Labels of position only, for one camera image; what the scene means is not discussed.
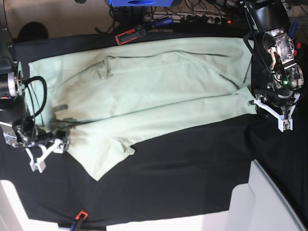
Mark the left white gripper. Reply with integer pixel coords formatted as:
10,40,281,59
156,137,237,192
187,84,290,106
248,93,301,132

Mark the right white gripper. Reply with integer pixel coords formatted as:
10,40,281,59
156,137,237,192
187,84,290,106
25,130,70,173

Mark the light green T-shirt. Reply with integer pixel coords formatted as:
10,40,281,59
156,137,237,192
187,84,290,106
29,37,256,180

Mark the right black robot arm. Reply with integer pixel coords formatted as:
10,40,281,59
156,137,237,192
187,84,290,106
0,1,69,173

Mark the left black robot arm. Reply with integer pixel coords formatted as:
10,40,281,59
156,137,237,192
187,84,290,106
240,0,304,132

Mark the orange black clamp top right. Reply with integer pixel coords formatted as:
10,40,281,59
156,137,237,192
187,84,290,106
288,22,301,56

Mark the orange black clamp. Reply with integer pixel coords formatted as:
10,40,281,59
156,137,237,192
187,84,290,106
288,22,301,56
115,17,173,45

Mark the orange blue clamp bottom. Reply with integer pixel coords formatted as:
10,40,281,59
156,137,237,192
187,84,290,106
70,210,88,231

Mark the white foam board left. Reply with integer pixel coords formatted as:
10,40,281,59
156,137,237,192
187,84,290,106
0,180,59,231

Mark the black table cloth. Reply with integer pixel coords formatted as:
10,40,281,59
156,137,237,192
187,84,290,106
0,32,308,229

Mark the round black object on floor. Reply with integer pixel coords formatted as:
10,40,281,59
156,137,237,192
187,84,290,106
17,22,49,41

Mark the orange black clamp top centre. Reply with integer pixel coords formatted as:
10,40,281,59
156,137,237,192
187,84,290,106
115,17,173,45

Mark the blue plastic box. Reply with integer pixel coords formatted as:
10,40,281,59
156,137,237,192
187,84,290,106
107,0,173,7

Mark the white power strip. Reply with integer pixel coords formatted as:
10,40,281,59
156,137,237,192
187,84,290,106
145,12,233,26

